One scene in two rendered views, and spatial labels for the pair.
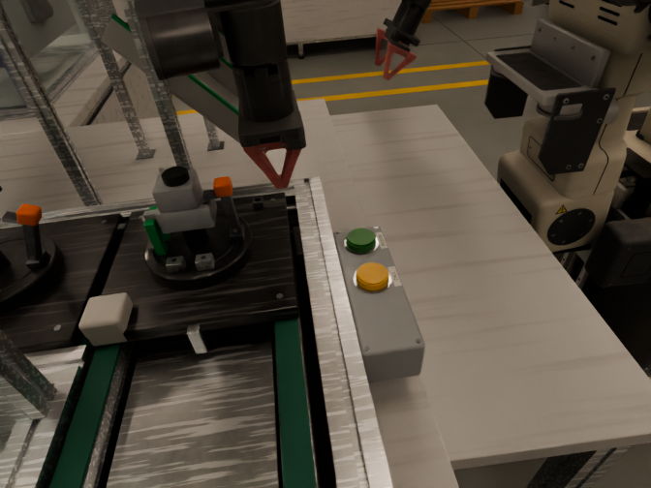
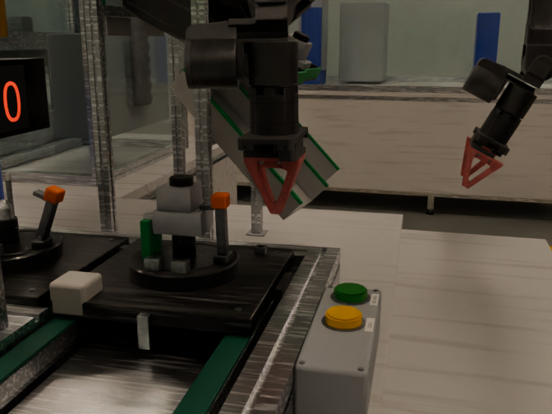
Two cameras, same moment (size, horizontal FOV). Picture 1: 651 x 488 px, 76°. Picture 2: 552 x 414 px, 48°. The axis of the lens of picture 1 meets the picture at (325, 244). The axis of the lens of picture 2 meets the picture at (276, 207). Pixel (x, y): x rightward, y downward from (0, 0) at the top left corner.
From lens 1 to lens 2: 0.33 m
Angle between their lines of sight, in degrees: 30
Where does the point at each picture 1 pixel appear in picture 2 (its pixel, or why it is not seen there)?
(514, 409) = not seen: outside the picture
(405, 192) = (455, 305)
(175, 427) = (89, 393)
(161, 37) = (196, 52)
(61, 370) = (19, 317)
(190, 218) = (181, 221)
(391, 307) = (349, 343)
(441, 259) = (465, 367)
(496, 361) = not seen: outside the picture
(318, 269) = (291, 305)
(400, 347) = (338, 369)
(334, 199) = not seen: hidden behind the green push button
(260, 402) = (177, 397)
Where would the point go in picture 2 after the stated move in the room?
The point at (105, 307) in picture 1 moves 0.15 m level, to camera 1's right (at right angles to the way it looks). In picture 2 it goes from (77, 277) to (195, 292)
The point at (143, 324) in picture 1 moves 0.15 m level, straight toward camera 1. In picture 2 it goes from (103, 301) to (110, 365)
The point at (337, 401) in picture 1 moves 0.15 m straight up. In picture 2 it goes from (246, 387) to (244, 224)
